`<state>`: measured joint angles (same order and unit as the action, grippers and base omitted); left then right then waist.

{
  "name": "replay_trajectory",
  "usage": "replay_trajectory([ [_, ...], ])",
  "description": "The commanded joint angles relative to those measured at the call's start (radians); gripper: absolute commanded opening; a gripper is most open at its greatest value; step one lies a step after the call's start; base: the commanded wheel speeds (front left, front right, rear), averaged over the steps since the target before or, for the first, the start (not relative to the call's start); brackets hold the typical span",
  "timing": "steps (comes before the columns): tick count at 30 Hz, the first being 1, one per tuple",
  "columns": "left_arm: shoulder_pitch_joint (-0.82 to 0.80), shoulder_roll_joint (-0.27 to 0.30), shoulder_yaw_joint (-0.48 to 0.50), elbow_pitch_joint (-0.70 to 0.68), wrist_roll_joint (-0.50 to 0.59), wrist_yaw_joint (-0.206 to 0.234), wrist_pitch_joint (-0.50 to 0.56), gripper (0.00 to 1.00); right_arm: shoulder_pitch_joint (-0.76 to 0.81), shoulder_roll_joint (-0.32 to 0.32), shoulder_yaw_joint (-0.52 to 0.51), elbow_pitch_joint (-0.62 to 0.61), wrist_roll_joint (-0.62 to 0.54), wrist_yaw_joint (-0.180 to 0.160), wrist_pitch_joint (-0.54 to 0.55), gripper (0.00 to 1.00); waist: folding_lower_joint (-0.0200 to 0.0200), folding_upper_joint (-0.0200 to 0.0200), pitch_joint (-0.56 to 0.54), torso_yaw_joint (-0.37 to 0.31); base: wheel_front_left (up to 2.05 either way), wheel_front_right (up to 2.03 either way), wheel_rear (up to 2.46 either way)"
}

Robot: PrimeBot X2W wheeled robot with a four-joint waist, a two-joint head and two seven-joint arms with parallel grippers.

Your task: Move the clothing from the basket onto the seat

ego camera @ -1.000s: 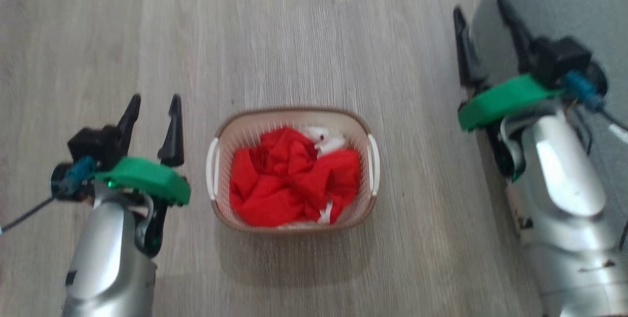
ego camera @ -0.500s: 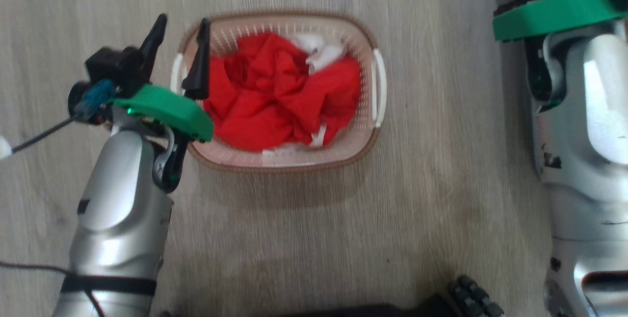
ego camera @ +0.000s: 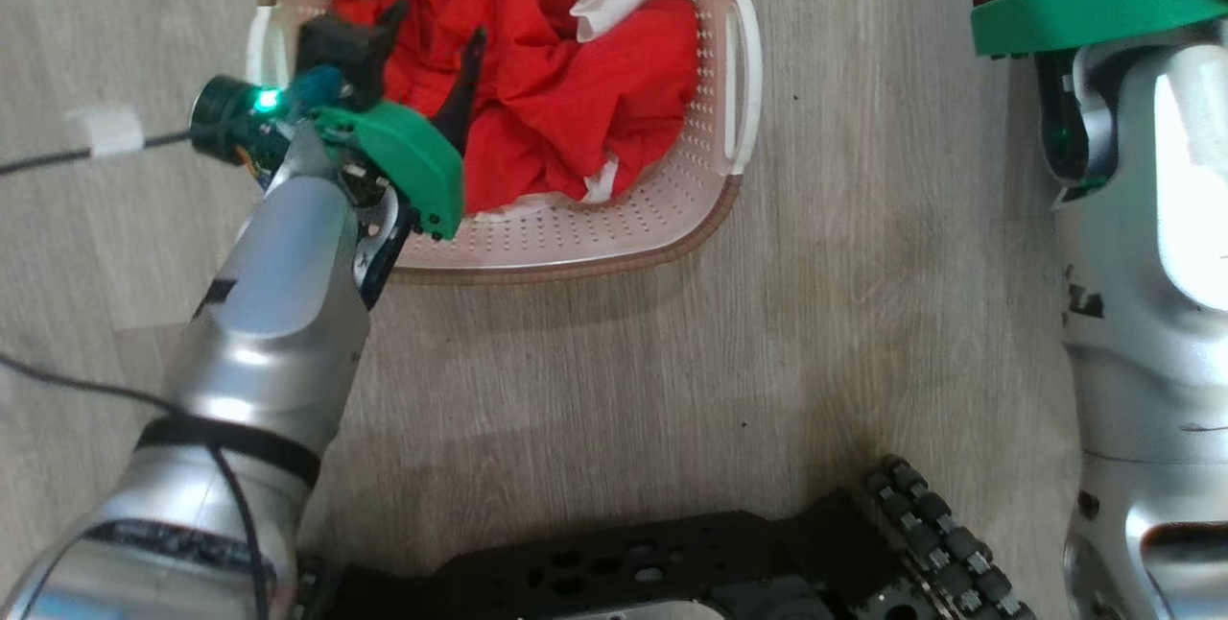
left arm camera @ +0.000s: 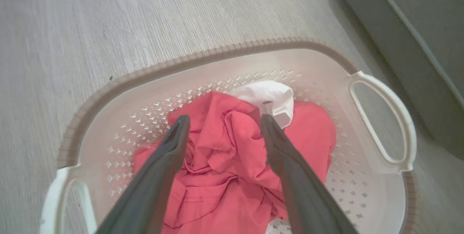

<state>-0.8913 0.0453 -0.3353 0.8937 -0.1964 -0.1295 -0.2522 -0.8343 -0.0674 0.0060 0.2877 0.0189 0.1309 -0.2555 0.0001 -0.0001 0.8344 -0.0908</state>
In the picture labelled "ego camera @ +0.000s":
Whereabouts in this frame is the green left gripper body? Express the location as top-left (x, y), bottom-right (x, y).
top-left (309, 102), bottom-right (467, 243)

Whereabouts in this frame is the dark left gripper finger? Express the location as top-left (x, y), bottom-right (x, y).
top-left (430, 25), bottom-right (487, 158)
top-left (295, 0), bottom-right (412, 110)

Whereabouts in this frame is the red clothing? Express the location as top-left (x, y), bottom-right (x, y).
top-left (329, 0), bottom-right (701, 216)

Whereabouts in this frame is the perforated plastic laundry basket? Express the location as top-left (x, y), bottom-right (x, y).
top-left (246, 0), bottom-right (765, 285)

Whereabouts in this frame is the black roller wheel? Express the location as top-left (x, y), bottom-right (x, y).
top-left (862, 454), bottom-right (1039, 620)

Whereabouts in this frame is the white cable clip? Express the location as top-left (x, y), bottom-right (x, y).
top-left (69, 104), bottom-right (147, 158)

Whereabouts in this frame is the thin black cable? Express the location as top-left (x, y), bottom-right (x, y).
top-left (0, 129), bottom-right (195, 178)
top-left (0, 351), bottom-right (272, 620)

